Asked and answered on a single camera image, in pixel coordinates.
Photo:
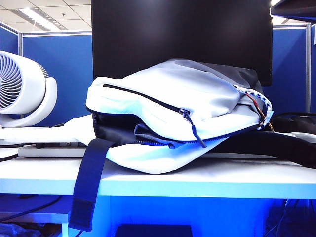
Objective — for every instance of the gray clothes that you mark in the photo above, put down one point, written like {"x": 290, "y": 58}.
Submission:
{"x": 148, "y": 134}

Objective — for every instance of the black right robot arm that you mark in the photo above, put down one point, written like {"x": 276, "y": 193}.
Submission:
{"x": 296, "y": 11}

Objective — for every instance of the large black monitor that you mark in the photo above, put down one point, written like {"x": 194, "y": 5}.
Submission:
{"x": 172, "y": 29}

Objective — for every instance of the wide blue partition panel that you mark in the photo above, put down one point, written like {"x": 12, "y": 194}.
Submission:
{"x": 71, "y": 61}

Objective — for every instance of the white slab board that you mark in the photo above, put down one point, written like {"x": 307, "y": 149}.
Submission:
{"x": 49, "y": 151}

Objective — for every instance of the black chair backrest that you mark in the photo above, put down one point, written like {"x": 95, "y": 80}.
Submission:
{"x": 153, "y": 232}

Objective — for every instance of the white flat stand plate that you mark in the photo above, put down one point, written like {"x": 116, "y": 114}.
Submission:
{"x": 37, "y": 135}

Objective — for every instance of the white desk fan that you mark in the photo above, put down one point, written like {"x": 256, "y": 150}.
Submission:
{"x": 29, "y": 81}

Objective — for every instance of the black bag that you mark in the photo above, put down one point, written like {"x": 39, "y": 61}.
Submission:
{"x": 296, "y": 148}

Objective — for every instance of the white lower shelf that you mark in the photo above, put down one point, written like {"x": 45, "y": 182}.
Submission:
{"x": 49, "y": 217}

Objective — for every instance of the ceiling light fixture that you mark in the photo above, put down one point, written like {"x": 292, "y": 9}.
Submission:
{"x": 37, "y": 18}

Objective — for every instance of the narrow blue partition panel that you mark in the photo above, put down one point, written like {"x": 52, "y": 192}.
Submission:
{"x": 8, "y": 37}

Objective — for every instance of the crumpled plastic bag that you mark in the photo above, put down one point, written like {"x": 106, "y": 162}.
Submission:
{"x": 24, "y": 230}

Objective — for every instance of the blue partition panel with post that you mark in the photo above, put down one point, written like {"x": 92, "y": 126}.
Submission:
{"x": 288, "y": 69}

